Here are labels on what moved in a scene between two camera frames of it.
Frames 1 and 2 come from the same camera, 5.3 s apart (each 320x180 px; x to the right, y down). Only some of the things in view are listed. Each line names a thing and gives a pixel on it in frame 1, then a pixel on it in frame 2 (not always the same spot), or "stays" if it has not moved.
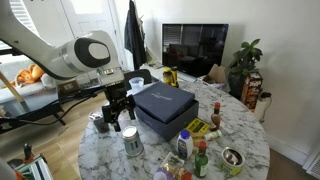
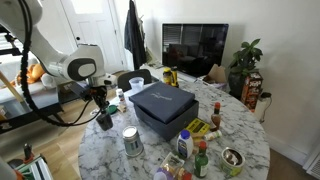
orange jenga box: x=252 y=87 stays
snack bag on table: x=172 y=162 stays
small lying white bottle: x=213 y=135 stays
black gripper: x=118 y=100 → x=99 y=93
